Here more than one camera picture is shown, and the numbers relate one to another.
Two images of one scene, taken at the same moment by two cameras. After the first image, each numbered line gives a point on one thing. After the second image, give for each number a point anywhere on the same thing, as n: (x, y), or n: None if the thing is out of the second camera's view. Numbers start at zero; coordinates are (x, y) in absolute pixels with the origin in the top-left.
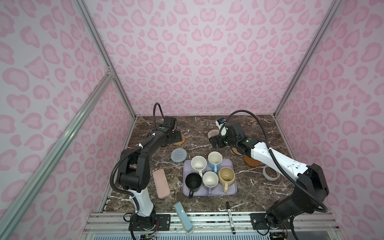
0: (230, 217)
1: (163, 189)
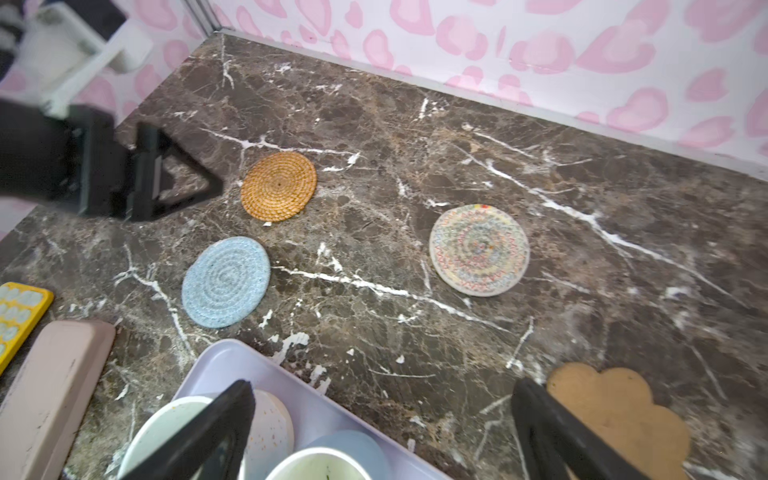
0: None
1: (42, 408)
